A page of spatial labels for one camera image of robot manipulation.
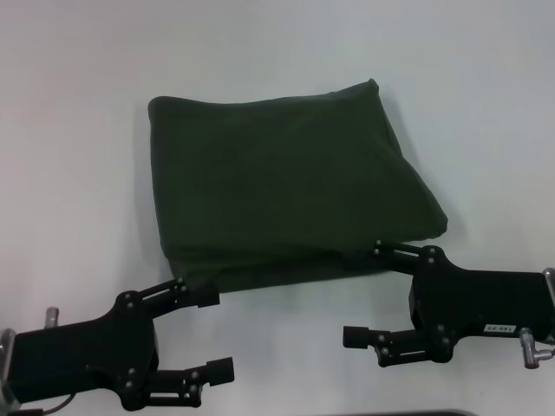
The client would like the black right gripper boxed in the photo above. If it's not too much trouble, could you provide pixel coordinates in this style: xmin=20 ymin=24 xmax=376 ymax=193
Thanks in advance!
xmin=342 ymin=238 xmax=555 ymax=369

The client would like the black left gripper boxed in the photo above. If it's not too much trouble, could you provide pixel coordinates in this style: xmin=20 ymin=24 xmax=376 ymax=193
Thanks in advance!
xmin=7 ymin=278 xmax=236 ymax=412

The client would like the dark green FREE t-shirt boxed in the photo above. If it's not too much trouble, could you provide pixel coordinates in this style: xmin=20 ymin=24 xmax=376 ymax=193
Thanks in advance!
xmin=147 ymin=77 xmax=449 ymax=292

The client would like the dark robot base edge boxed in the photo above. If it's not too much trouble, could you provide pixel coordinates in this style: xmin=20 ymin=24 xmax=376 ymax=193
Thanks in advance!
xmin=405 ymin=409 xmax=478 ymax=416

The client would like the silver right wrist connector stub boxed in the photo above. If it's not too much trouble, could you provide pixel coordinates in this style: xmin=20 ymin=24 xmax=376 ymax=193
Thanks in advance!
xmin=519 ymin=327 xmax=541 ymax=372

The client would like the left gripper cable with plug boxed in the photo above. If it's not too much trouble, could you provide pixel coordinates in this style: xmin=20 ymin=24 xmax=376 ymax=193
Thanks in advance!
xmin=16 ymin=392 xmax=75 ymax=415

